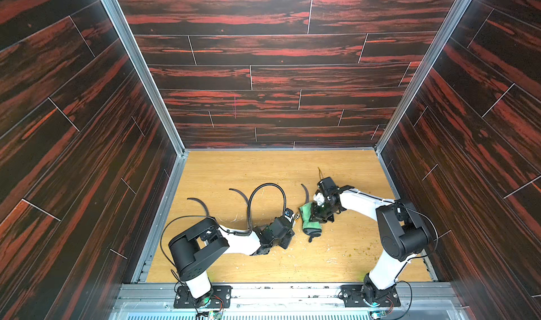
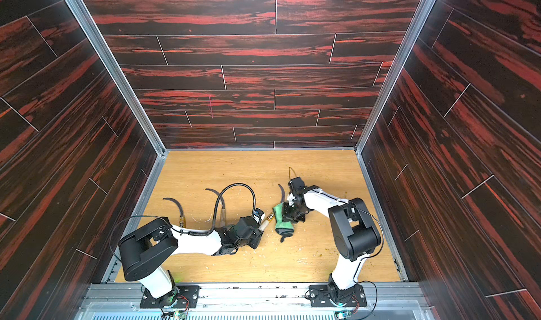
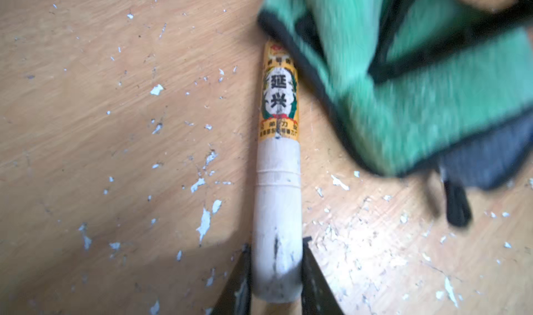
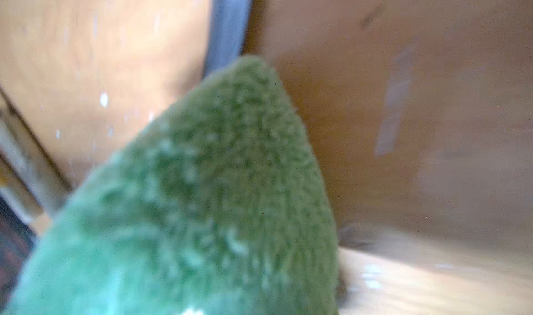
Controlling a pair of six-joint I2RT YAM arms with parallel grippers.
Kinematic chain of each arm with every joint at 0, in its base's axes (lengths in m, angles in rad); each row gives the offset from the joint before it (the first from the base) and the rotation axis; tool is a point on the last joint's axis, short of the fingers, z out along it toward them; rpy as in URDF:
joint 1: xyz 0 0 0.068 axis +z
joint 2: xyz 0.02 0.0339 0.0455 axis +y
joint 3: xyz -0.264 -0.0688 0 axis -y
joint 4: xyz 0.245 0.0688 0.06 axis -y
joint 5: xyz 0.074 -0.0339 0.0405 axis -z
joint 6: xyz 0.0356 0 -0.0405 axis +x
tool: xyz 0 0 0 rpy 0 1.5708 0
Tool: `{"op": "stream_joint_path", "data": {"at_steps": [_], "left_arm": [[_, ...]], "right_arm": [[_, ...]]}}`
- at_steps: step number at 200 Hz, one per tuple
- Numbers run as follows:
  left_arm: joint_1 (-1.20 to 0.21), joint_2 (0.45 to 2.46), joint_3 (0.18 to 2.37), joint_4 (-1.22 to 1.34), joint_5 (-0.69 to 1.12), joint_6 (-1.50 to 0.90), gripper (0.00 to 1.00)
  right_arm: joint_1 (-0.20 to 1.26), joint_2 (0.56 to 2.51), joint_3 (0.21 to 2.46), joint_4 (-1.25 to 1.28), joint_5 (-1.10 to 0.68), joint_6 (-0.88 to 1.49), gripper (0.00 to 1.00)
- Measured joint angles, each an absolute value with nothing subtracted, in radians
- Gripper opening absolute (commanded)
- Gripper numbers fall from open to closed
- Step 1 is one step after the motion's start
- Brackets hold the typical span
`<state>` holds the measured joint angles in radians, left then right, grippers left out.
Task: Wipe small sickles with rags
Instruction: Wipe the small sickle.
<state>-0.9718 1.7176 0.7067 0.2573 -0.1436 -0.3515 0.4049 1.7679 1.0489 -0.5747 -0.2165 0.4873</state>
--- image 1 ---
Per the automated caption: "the green microfibre rag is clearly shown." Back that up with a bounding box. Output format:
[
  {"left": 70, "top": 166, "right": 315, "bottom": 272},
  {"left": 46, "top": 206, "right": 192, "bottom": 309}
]
[{"left": 300, "top": 202, "right": 322, "bottom": 237}]

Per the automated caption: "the sickle with yellow label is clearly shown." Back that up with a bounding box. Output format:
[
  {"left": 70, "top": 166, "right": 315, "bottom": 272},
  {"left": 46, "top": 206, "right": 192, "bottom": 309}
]
[{"left": 300, "top": 183, "right": 310, "bottom": 204}]

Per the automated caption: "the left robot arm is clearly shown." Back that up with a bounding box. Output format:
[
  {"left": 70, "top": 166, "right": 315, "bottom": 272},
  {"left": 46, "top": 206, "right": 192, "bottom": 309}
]
[{"left": 168, "top": 214, "right": 294, "bottom": 301}]

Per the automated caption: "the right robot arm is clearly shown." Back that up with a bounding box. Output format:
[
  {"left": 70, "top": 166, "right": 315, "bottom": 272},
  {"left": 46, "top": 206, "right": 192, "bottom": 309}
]
[{"left": 300, "top": 177, "right": 437, "bottom": 307}]

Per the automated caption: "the leftmost sickle yellow label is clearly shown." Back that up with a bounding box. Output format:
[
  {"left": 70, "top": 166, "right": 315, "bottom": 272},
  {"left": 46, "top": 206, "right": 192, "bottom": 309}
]
[{"left": 187, "top": 197, "right": 210, "bottom": 217}]

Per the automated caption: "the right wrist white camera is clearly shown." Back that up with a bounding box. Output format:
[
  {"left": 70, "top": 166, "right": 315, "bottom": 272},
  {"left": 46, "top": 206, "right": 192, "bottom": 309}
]
[{"left": 314, "top": 193, "right": 325, "bottom": 207}]

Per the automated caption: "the wrist white camera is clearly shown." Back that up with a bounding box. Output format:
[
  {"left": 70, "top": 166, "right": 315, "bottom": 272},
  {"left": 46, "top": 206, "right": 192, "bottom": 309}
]
[
  {"left": 283, "top": 208, "right": 294, "bottom": 224},
  {"left": 314, "top": 193, "right": 325, "bottom": 207}
]

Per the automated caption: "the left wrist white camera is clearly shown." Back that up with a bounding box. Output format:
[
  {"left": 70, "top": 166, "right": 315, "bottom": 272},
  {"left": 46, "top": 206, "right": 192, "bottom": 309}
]
[{"left": 283, "top": 208, "right": 294, "bottom": 224}]

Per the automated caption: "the left black corrugated cable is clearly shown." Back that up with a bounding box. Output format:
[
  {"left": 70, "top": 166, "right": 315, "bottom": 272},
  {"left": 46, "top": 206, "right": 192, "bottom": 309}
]
[{"left": 217, "top": 182, "right": 288, "bottom": 237}]

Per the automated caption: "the middle sickle plain wooden handle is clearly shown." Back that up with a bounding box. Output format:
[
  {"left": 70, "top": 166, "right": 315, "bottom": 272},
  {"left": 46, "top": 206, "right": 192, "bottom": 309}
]
[{"left": 229, "top": 188, "right": 253, "bottom": 234}]

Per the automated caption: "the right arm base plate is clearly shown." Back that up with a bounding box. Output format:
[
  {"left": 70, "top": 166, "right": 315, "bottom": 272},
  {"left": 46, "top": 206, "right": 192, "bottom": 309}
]
[{"left": 338, "top": 283, "right": 401, "bottom": 308}]

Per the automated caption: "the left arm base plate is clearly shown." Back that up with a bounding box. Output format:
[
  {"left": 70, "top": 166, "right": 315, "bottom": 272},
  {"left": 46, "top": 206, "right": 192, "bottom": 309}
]
[{"left": 173, "top": 284, "right": 232, "bottom": 310}]

